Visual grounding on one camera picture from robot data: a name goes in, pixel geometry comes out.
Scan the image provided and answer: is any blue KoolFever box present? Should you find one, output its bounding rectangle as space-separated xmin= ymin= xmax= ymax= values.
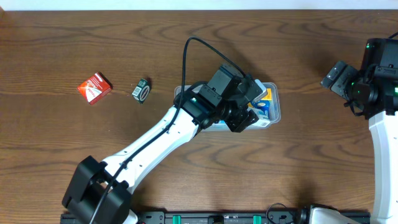
xmin=214 ymin=100 xmax=271 ymax=130

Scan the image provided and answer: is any white Panadol box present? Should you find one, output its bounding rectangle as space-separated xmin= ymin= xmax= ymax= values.
xmin=252 ymin=80 xmax=271 ymax=128

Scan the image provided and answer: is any yellow medicine box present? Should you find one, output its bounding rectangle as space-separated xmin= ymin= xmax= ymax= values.
xmin=248 ymin=88 xmax=272 ymax=108

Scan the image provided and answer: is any small dark green box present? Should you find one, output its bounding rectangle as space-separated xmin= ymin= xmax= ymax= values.
xmin=131 ymin=78 xmax=151 ymax=104

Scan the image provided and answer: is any red Panadol box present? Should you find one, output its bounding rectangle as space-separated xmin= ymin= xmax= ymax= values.
xmin=77 ymin=72 xmax=113 ymax=105

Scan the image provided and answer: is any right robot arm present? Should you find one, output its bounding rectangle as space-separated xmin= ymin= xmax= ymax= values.
xmin=321 ymin=61 xmax=397 ymax=223

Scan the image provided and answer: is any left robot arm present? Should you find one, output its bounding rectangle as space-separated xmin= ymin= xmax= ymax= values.
xmin=62 ymin=73 xmax=267 ymax=223

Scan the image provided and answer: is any clear plastic container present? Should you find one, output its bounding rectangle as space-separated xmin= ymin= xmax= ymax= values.
xmin=174 ymin=82 xmax=281 ymax=131

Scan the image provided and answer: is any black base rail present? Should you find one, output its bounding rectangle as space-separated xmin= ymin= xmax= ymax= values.
xmin=60 ymin=202 xmax=371 ymax=224

